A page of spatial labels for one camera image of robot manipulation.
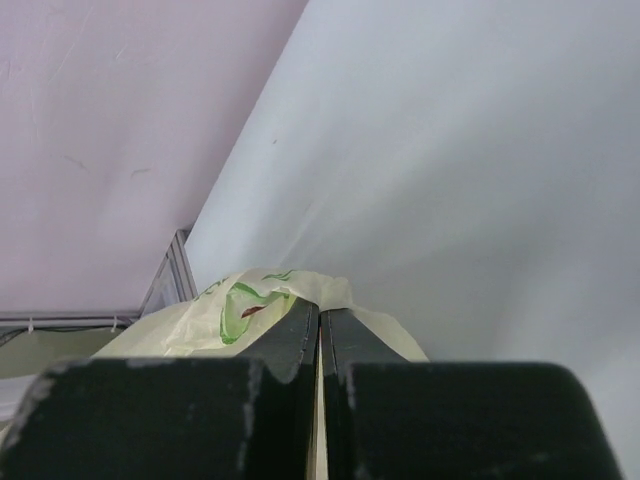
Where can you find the aluminium frame rail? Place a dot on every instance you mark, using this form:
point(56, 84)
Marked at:
point(173, 283)

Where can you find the yellow-green plastic bag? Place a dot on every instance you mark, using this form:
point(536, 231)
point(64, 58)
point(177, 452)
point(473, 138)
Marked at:
point(232, 313)

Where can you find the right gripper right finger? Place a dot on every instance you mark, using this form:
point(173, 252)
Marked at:
point(391, 418)

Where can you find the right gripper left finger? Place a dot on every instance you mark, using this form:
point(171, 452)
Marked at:
point(244, 417)

